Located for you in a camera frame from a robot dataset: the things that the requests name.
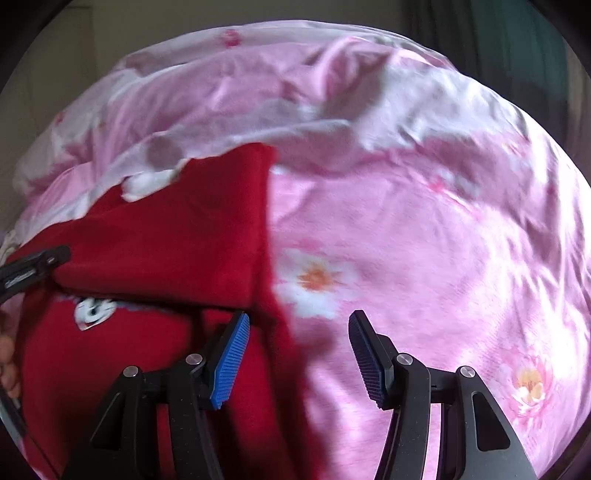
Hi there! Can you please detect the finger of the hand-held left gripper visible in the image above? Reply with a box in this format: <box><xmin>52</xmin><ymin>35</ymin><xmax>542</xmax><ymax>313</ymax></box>
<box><xmin>0</xmin><ymin>244</ymin><xmax>71</xmax><ymax>300</ymax></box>

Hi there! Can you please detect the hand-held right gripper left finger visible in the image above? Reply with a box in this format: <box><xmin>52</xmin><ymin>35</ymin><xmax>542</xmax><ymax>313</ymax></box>
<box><xmin>62</xmin><ymin>311</ymin><xmax>250</xmax><ymax>480</ymax></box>

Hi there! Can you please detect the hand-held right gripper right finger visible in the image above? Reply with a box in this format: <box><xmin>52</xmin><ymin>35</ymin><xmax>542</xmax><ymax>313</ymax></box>
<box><xmin>348</xmin><ymin>310</ymin><xmax>539</xmax><ymax>480</ymax></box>

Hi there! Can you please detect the red fleece garment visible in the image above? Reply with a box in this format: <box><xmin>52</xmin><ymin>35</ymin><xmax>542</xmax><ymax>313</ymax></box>
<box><xmin>16</xmin><ymin>143</ymin><xmax>335</xmax><ymax>480</ymax></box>

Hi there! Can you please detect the person's left hand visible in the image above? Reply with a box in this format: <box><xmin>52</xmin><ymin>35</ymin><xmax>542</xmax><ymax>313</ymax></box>
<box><xmin>0</xmin><ymin>314</ymin><xmax>22</xmax><ymax>400</ymax></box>

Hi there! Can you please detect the pink floral bed sheet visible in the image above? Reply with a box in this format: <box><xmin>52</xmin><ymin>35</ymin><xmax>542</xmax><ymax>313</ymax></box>
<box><xmin>9</xmin><ymin>134</ymin><xmax>591</xmax><ymax>480</ymax></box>

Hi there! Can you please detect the pink floral duvet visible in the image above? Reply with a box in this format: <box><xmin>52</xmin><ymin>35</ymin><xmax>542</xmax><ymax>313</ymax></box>
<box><xmin>14</xmin><ymin>18</ymin><xmax>559</xmax><ymax>217</ymax></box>

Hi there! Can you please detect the grey curtain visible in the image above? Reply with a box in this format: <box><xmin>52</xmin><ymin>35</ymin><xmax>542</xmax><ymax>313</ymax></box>
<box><xmin>406</xmin><ymin>0</ymin><xmax>583</xmax><ymax>97</ymax></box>

